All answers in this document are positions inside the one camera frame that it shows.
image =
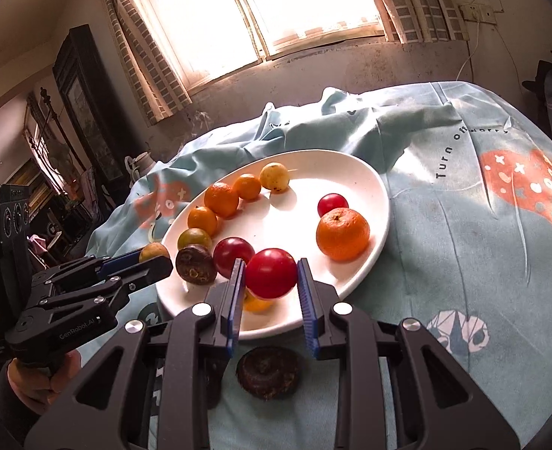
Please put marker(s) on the right checked curtain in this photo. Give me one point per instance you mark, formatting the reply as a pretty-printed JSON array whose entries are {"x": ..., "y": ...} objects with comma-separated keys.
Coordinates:
[{"x": 421, "y": 21}]

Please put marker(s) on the yellow lemon on plate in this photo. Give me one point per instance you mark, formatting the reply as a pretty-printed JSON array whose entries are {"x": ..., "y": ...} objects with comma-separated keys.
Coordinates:
[{"x": 194, "y": 236}]

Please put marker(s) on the white kettle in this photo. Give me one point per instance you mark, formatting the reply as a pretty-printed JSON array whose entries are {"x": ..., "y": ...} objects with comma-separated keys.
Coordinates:
[{"x": 138, "y": 166}]

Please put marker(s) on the large yellow-orange orange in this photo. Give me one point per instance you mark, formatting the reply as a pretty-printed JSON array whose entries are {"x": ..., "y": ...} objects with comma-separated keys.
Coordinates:
[{"x": 275, "y": 177}]

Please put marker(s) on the left hand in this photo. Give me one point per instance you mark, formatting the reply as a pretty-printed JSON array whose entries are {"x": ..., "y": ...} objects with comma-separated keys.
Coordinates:
[{"x": 37, "y": 390}]

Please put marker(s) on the wooden bookshelf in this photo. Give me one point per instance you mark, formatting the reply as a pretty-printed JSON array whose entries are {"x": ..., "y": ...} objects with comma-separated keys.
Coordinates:
[{"x": 24, "y": 195}]

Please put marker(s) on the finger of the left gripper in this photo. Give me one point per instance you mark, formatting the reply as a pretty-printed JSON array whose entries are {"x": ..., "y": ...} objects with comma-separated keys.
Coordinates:
[
  {"x": 84, "y": 272},
  {"x": 101, "y": 302}
]

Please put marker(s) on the checked curtain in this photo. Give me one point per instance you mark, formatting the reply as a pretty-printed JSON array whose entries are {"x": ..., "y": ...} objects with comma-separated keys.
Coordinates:
[
  {"x": 421, "y": 21},
  {"x": 156, "y": 86}
]

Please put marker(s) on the white oval plate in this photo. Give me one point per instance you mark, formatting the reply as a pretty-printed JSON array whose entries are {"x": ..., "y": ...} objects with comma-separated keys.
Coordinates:
[{"x": 288, "y": 221}]

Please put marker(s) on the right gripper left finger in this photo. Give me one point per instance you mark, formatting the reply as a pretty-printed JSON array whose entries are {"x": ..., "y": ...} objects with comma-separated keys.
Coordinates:
[{"x": 106, "y": 406}]

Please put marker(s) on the dark framed cabinet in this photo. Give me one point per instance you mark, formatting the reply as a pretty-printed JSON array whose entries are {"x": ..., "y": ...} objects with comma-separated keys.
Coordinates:
[{"x": 94, "y": 109}]

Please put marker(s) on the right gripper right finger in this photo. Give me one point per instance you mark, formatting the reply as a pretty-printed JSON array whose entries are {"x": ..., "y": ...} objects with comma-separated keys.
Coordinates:
[{"x": 437, "y": 405}]

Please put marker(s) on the bright window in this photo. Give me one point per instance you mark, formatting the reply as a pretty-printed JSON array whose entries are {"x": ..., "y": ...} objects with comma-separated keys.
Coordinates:
[{"x": 206, "y": 39}]

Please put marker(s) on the wall socket with cable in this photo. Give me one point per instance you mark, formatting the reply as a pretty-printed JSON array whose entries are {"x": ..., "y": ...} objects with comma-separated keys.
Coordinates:
[{"x": 482, "y": 15}]

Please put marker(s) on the small orange kumquat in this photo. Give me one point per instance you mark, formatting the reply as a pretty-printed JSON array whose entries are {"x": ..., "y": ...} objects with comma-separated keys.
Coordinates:
[{"x": 247, "y": 187}]

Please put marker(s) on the red tomato back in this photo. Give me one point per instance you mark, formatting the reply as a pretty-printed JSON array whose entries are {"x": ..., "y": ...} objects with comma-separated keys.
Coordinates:
[{"x": 228, "y": 250}]

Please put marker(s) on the small red tomato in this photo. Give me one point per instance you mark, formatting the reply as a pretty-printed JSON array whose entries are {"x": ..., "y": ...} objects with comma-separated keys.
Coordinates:
[{"x": 331, "y": 201}]

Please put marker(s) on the small orange tangerine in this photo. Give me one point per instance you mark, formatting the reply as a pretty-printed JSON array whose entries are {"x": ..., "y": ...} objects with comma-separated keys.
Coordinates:
[{"x": 204, "y": 219}]

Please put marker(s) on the small tan fruit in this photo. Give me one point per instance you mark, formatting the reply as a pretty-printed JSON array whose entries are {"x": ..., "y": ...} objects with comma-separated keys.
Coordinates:
[{"x": 153, "y": 250}]

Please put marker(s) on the red tomato front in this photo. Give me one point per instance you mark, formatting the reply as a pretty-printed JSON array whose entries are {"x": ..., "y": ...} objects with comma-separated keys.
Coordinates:
[{"x": 271, "y": 274}]

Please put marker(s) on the large rough orange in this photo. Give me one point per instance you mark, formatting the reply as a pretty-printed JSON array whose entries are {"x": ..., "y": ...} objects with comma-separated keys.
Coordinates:
[{"x": 342, "y": 234}]

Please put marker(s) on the light blue printed tablecloth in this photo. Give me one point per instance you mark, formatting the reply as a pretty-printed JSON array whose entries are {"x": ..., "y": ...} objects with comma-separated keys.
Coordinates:
[{"x": 469, "y": 252}]

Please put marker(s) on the yellow-orange round fruit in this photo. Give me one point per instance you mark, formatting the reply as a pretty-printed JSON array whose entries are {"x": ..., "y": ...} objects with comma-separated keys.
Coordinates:
[{"x": 255, "y": 305}]

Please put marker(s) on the orange tangerine on plate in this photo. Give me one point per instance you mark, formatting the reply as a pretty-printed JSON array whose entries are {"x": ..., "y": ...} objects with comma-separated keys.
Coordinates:
[{"x": 221, "y": 199}]

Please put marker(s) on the left checked curtain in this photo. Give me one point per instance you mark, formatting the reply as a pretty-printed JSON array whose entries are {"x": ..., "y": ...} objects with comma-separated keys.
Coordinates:
[{"x": 156, "y": 86}]

